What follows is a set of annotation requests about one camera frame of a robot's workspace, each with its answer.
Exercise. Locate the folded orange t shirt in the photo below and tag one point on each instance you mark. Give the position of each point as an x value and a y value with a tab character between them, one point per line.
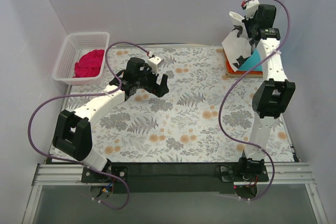
230	70

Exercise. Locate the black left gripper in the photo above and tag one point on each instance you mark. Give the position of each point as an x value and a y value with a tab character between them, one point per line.
153	85

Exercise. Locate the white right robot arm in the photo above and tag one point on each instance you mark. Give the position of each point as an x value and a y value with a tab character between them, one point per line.
273	96

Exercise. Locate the aluminium frame rail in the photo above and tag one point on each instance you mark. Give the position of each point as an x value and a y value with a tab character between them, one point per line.
173	193

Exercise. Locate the crumpled red t shirt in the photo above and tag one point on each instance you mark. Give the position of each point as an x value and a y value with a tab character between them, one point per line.
89	65

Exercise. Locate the folded blue t shirt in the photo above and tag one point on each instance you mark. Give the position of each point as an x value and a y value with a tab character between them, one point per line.
253	62

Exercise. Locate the white t shirt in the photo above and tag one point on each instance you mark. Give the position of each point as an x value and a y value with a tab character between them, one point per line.
236	45

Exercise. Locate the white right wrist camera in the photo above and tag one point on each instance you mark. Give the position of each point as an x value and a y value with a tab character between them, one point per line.
250	8

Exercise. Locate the white plastic laundry basket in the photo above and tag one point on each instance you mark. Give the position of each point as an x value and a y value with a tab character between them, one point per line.
74	47

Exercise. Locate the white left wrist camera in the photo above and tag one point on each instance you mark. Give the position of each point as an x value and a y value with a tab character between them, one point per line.
154	62

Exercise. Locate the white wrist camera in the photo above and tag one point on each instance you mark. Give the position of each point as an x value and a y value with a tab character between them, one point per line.
250	8
154	62

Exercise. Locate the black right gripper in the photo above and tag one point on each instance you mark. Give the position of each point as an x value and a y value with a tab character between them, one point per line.
248	32

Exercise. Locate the floral patterned table mat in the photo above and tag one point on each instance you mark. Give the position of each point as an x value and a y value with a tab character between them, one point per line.
205	117

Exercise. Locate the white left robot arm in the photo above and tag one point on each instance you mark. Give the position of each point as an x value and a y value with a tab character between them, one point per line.
73	129

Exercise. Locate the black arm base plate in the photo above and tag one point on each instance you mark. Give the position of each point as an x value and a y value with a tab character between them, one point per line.
177	177

